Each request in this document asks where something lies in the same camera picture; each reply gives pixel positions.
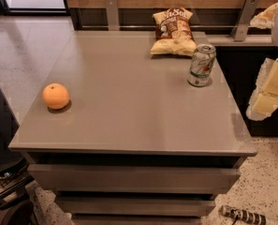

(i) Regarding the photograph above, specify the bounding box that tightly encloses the black chair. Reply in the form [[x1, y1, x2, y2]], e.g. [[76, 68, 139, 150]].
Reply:
[[0, 88, 36, 225]]

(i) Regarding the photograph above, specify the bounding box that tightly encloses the left metal wall bracket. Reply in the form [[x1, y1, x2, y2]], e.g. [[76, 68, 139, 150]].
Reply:
[[105, 0, 120, 31]]

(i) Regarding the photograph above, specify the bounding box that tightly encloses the right metal wall bracket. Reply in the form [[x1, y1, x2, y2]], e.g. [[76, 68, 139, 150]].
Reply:
[[231, 0, 259, 42]]

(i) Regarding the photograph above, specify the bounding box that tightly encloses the brown chip bag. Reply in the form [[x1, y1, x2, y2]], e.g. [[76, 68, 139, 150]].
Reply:
[[150, 7, 197, 56]]

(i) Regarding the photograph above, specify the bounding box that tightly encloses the metal wall bracket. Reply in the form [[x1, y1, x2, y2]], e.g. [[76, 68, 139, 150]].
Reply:
[[231, 0, 259, 42], [105, 0, 120, 31]]

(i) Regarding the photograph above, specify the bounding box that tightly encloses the orange fruit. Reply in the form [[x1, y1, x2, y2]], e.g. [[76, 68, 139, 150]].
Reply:
[[42, 83, 70, 110]]

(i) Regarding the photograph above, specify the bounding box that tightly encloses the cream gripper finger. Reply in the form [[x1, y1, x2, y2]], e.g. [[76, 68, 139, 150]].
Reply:
[[246, 58, 278, 121], [250, 3, 278, 29]]

